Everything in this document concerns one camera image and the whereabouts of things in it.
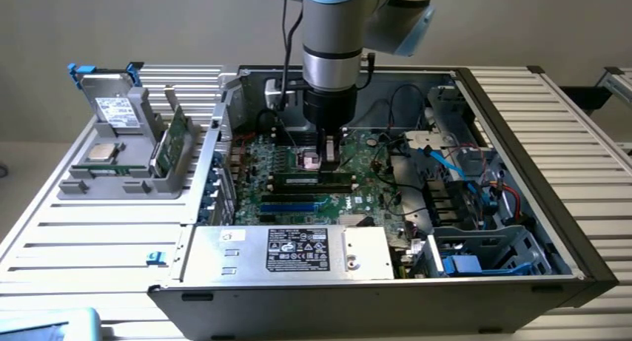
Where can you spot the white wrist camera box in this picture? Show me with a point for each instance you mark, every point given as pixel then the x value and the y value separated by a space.
pixel 274 91

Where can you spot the black RAM slot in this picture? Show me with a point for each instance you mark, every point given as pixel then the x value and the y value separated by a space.
pixel 311 189

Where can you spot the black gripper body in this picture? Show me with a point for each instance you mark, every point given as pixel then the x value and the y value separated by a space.
pixel 330 108

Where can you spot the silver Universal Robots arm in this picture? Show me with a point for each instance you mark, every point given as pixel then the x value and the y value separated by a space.
pixel 327 41

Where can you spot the silver chipset heat sink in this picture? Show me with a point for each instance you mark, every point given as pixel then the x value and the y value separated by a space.
pixel 354 220

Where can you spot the metal slat side table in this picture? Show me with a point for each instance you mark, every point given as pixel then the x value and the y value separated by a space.
pixel 617 97

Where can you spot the grey disk bay with blue latch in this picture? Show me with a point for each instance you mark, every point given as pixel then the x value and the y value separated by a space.
pixel 473 252

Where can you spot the green motherboard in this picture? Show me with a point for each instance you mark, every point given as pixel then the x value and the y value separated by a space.
pixel 295 222

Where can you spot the green RAM stick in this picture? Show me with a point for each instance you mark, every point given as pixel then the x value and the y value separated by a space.
pixel 295 178
pixel 108 168

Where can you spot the green graphics card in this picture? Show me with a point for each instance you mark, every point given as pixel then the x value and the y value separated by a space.
pixel 169 145

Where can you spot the black case fan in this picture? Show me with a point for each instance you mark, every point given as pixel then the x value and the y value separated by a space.
pixel 458 204

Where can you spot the hard disk in blue caddy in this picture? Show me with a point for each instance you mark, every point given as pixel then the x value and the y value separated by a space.
pixel 111 97

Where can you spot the grey parts rack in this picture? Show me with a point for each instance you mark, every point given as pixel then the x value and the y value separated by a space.
pixel 99 185

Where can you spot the light blue box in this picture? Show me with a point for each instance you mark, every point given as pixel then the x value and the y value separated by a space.
pixel 49 326

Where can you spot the metal disk bay cage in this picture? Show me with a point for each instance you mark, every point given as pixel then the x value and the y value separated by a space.
pixel 451 108

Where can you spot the blue plastic clip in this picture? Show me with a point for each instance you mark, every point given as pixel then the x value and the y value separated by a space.
pixel 155 257

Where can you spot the silver CPU chip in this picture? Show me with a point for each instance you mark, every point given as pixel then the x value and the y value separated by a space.
pixel 104 152

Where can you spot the blue expansion slot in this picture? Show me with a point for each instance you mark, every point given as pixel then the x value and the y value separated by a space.
pixel 288 207

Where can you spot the open black PC case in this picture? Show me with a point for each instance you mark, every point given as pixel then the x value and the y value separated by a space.
pixel 375 311

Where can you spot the silver power supply unit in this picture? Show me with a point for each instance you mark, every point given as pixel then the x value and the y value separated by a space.
pixel 246 256

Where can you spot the black box beside table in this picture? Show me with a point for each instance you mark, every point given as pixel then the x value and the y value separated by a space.
pixel 585 98

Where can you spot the CPU socket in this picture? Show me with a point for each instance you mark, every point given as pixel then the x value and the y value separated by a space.
pixel 307 159

